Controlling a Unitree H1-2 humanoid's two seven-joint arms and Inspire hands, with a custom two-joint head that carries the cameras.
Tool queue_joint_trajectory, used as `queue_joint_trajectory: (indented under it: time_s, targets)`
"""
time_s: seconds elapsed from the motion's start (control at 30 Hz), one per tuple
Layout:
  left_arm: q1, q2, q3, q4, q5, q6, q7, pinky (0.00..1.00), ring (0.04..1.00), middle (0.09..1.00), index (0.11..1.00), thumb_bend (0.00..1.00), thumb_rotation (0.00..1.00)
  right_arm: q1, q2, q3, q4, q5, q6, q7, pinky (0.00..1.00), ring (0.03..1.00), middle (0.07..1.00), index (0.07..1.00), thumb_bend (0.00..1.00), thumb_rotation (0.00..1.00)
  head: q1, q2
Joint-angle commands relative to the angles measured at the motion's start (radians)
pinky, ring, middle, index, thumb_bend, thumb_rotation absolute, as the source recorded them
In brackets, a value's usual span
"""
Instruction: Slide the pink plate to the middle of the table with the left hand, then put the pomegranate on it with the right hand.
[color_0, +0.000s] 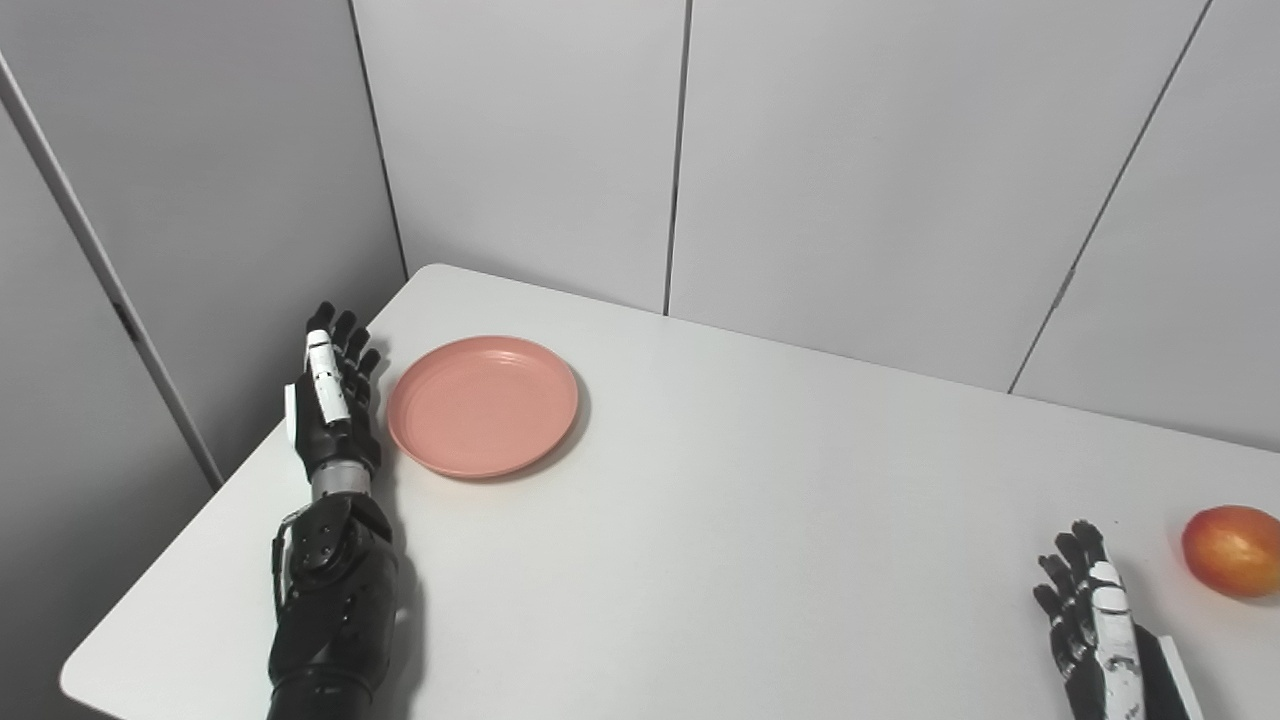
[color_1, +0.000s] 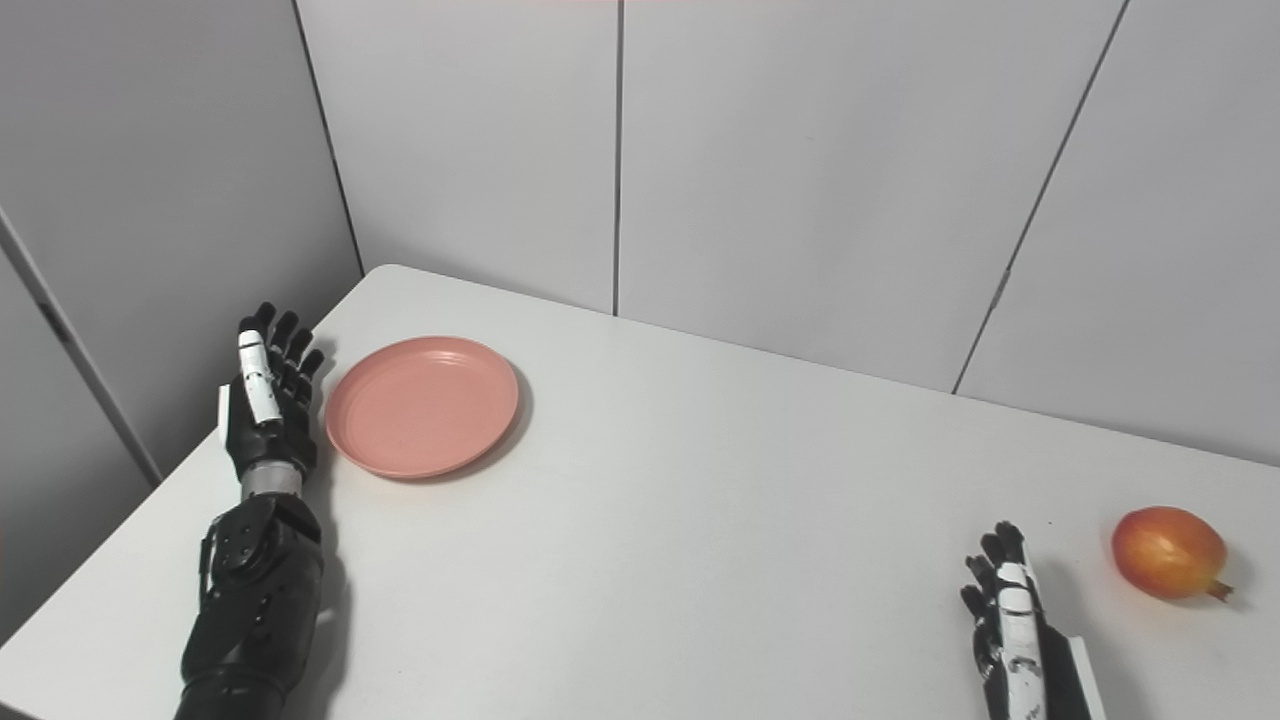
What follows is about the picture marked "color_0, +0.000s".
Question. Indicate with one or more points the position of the pink round plate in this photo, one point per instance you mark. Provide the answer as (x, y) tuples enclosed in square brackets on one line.
[(480, 405)]

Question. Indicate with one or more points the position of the red yellow pomegranate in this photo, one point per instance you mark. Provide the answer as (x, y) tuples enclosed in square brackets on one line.
[(1235, 550)]

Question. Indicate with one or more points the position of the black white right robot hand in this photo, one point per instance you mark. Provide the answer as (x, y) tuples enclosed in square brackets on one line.
[(1150, 680)]

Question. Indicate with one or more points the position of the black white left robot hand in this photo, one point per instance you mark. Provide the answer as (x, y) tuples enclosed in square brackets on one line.
[(330, 435)]

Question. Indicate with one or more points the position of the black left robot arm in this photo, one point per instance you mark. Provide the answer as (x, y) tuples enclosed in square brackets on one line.
[(335, 600)]

